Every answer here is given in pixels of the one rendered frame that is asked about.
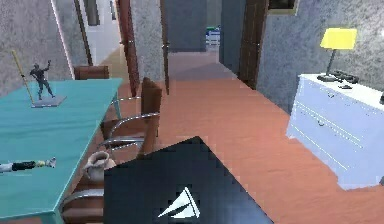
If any teal table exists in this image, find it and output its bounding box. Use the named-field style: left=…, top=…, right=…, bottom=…
left=0, top=77, right=125, bottom=224

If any brown chair with chrome frame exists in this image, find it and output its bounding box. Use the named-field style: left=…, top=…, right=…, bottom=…
left=73, top=65, right=111, bottom=81
left=59, top=179, right=105, bottom=224
left=97, top=76, right=164, bottom=160

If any brown room door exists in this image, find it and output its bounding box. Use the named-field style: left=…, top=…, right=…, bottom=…
left=159, top=0, right=171, bottom=96
left=237, top=0, right=270, bottom=91
left=116, top=0, right=141, bottom=98

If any yellow shade table lamp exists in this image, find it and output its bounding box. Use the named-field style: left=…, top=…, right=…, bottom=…
left=316, top=27, right=359, bottom=83

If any gold framed dark picture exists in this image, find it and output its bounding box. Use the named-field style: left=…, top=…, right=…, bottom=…
left=266, top=0, right=300, bottom=16

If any beige clay vase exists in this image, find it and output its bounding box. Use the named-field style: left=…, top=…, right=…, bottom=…
left=82, top=150, right=117, bottom=183

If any black laptop with white logo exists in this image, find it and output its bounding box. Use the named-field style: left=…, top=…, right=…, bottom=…
left=103, top=135, right=275, bottom=224

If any grey figure statue on base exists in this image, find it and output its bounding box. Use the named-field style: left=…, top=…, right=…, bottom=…
left=29, top=59, right=68, bottom=109

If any black and white stick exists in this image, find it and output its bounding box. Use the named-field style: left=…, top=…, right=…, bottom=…
left=0, top=156, right=57, bottom=174

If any yellow wooden bat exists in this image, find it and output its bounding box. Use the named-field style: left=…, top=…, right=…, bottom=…
left=11, top=49, right=35, bottom=103

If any white chest of drawers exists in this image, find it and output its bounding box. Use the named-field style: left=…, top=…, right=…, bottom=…
left=285, top=72, right=384, bottom=191

